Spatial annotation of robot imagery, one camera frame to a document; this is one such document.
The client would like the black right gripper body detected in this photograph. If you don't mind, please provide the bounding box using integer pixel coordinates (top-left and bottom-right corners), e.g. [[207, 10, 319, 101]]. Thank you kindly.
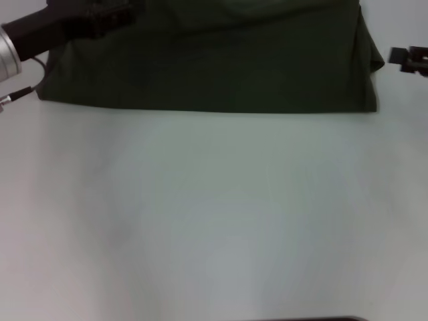
[[400, 45, 428, 78]]

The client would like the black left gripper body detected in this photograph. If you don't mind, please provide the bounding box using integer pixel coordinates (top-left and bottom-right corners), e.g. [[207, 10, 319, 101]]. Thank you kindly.
[[1, 0, 134, 63]]

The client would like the dark green FREE t-shirt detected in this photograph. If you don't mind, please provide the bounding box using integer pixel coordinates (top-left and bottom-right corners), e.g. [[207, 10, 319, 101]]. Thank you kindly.
[[35, 0, 386, 114]]

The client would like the dark rounded base edge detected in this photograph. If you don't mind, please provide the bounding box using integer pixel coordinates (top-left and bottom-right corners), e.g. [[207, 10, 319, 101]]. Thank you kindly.
[[299, 314, 365, 321]]

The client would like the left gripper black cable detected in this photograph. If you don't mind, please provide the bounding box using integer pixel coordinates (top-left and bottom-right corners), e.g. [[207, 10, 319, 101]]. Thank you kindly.
[[0, 56, 47, 113]]

